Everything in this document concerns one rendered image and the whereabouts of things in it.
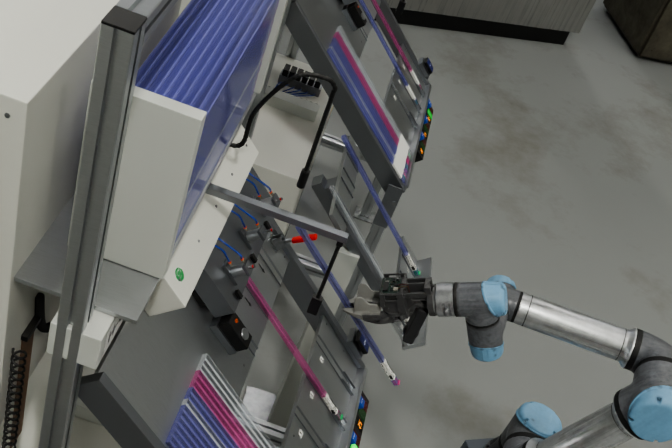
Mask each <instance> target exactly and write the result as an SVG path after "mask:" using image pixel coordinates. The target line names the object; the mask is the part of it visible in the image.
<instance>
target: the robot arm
mask: <svg viewBox="0 0 672 448"><path fill-rule="evenodd" d="M390 275H400V277H389V276H390ZM349 301H350V303H351V304H352V306H353V308H352V307H346V308H343V311H344V312H346V313H347V314H349V315H351V316H353V317H356V318H358V319H362V320H364V321H366V322H370V323H374V324H387V323H394V322H398V321H403V320H405V319H408V318H409V317H410V319H409V321H408V323H407V324H406V325H405V326H404V328H403V334H404V335H403V342H405V343H408V344H413V342H414V340H415V338H416V337H417V336H418V335H419V331H420V329H421V327H422V325H423V323H424V321H425V319H426V317H427V315H428V313H429V315H430V316H438V317H465V320H466V326H467V333H468V340H469V342H468V345H469V346H470V350H471V354H472V356H473V357H474V358H475V359H477V360H479V361H483V362H485V361H486V362H491V361H494V360H497V359H498V358H500V357H501V355H502V354H503V351H504V347H503V345H504V341H503V332H504V329H505V326H506V323H507V321H509V322H512V323H515V324H518V325H521V326H523V327H526V328H529V329H531V330H534V331H537V332H540V333H542V334H545V335H548V336H550V337H553V338H556V339H559V340H561V341H564V342H567V343H569V344H572V345H575V346H578V347H580V348H583V349H586V350H588V351H591V352H594V353H597V354H599V355H602V356H605V357H607V358H610V359H613V360H616V361H618V362H619V364H620V366H621V367H622V368H624V369H627V370H629V371H631V372H633V373H634V376H633V382H632V383H631V384H630V385H628V386H626V387H624V388H623V389H621V390H619V391H617V392H616V393H615V394H614V397H613V402H612V403H610V404H608V405H607V406H605V407H603V408H601V409H599V410H597V411H596V412H594V413H592V414H590V415H588V416H586V417H584V418H583V419H581V420H579V421H577V422H575V423H573V424H572V425H570V426H568V427H566V428H564V429H562V424H561V421H560V419H559V417H558V416H557V415H556V414H555V412H554V411H553V410H551V409H550V408H549V407H547V406H546V405H544V404H541V403H538V402H526V403H524V404H522V405H521V406H520V408H518V409H517V410H516V413H515V415H514V416H513V418H512V419H511V420H510V422H509V423H508V425H507V426H506V428H505V429H504V431H503V432H502V434H501V435H499V436H497V437H496V438H494V439H492V440H490V441H489V442H488V443H487V444H486V445H485V446H484V448H614V447H616V446H618V445H620V444H622V443H624V442H626V441H628V440H630V439H632V438H636V439H638V440H646V441H650V442H654V440H657V441H658V442H665V441H669V440H671V439H672V346H671V345H670V344H669V343H667V342H666V341H664V340H662V339H661V338H659V337H657V336H655V335H653V334H651V333H648V332H646V331H643V330H641V329H638V328H633V329H630V330H628V329H625V328H622V327H619V326H616V325H614V324H611V323H608V322H605V321H602V320H600V319H597V318H594V317H591V316H588V315H586V314H583V313H580V312H577V311H574V310H572V309H569V308H566V307H563V306H560V305H558V304H555V303H552V302H549V301H546V300H544V299H541V298H538V297H535V296H533V295H530V294H527V293H524V292H521V291H519V290H516V285H515V283H514V281H512V280H511V279H510V278H509V277H507V276H504V275H495V276H492V277H490V278H489V279H488V280H487V281H483V282H442V283H437V284H433V281H432V277H421V278H407V274H406V273H388V274H384V278H382V282H381V287H380V291H373V290H371V289H370V288H369V287H368V285H366V284H360V285H359V286H358V292H357V297H356V298H352V299H350V300H349ZM381 307H382V308H383V311H381Z"/></svg>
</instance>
